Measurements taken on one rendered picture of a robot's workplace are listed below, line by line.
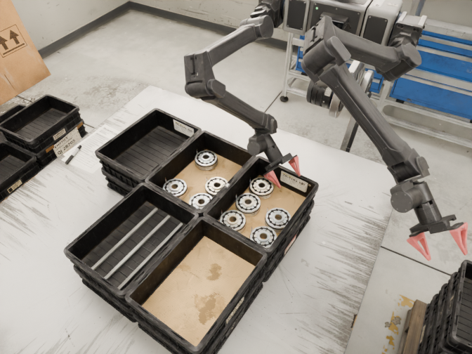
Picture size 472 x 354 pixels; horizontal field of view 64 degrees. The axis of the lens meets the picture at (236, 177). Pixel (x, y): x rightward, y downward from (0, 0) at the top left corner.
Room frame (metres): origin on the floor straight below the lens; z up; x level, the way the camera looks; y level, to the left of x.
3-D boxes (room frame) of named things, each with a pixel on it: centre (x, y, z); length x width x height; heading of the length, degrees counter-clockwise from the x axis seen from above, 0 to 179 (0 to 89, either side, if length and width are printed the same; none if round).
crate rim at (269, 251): (0.95, -0.11, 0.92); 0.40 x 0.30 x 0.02; 146
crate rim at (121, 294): (0.79, 0.37, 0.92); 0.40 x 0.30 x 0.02; 146
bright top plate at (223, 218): (0.90, 0.01, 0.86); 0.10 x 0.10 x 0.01
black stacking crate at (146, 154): (1.29, 0.39, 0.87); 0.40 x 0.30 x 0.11; 146
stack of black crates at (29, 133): (1.89, 1.23, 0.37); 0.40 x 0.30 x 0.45; 151
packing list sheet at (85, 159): (1.49, 0.74, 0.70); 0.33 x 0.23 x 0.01; 152
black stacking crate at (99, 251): (0.79, 0.37, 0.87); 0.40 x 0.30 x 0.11; 146
